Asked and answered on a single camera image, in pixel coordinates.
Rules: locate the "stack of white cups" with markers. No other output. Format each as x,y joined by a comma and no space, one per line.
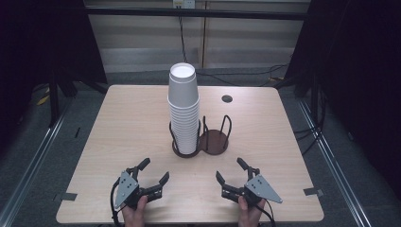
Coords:
186,132

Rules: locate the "person's left hand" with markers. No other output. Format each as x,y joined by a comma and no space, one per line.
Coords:
135,217

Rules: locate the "white plastic cup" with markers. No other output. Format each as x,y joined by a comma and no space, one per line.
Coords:
183,88

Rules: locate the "white wall outlet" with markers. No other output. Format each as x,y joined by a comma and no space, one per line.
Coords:
184,3

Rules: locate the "yellow floor tape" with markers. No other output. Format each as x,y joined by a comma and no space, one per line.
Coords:
43,100

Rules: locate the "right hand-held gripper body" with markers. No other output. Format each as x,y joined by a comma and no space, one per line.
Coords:
261,189

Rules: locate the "black stand leg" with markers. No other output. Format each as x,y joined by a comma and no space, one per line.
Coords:
54,104

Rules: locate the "grey tape piece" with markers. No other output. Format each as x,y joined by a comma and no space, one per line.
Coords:
312,191
66,196

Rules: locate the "black curtain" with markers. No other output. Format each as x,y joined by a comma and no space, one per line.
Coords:
356,56
41,41

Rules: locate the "black horizontal bar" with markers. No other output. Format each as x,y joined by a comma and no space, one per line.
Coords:
195,13

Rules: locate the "person's right hand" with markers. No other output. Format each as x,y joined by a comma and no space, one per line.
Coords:
250,217

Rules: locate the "metal floor rail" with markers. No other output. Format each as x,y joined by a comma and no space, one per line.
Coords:
34,160
331,160

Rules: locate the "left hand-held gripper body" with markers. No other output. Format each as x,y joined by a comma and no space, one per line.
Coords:
126,189

